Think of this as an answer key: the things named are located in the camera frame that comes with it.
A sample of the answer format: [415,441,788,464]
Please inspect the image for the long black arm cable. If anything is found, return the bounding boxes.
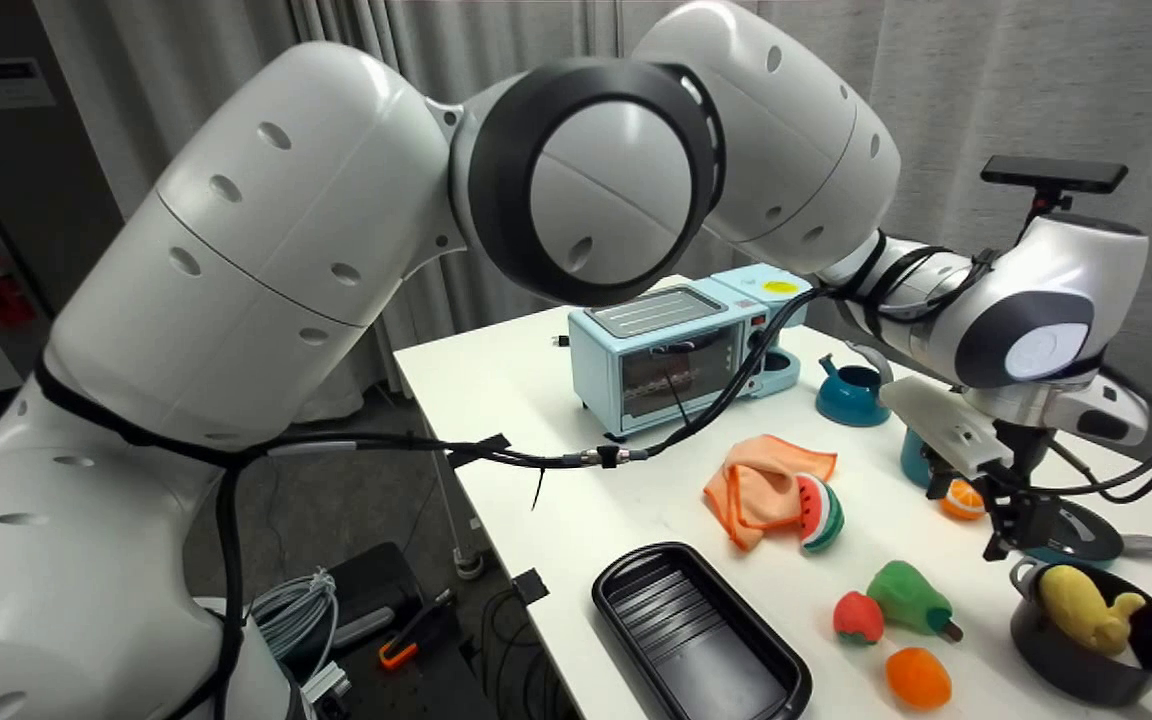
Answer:
[32,283,819,720]

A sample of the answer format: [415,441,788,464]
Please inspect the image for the white wall label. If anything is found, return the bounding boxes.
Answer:
[0,53,60,116]

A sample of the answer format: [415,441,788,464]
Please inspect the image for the black tape strip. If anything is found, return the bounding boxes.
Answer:
[506,563,555,608]
[448,429,515,470]

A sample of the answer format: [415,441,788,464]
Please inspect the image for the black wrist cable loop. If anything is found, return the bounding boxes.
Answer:
[1035,362,1152,509]

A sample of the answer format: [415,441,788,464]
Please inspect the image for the orange fruit plush toy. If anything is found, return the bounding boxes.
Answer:
[880,644,959,717]

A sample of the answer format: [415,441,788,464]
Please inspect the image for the orange cloth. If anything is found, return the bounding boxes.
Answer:
[701,431,844,556]

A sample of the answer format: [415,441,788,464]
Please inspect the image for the orange handled tool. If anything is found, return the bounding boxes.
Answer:
[372,586,458,674]

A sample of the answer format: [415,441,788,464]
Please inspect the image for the grey cable bundle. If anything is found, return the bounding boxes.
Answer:
[244,566,357,711]

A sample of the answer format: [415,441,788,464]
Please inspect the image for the black pot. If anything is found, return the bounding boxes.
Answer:
[1003,556,1152,711]

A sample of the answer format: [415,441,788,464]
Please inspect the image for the black rectangular tray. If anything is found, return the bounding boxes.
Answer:
[586,537,816,720]

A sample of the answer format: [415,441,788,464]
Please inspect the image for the half orange toy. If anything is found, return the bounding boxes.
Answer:
[935,477,992,526]

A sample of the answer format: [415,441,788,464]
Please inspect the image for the red peach plush toy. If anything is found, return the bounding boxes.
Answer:
[826,586,890,650]

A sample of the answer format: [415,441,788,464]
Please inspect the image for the yellow banana plush toy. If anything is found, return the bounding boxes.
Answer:
[1035,560,1149,661]

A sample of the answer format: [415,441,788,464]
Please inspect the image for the green pear plush toy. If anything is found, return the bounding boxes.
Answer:
[859,556,968,647]

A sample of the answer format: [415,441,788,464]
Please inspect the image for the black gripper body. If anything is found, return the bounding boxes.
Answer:
[979,456,1065,520]

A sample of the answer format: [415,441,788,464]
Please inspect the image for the watermelon slice plush toy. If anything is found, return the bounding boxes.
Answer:
[791,470,853,556]

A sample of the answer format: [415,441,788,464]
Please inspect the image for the light blue toy oven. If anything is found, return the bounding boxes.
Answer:
[564,261,819,443]

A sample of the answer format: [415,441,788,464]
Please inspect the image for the small blue toy kettle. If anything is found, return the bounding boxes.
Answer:
[812,342,894,431]

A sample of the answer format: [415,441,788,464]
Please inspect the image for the black box on floor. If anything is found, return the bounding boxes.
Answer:
[319,537,429,661]

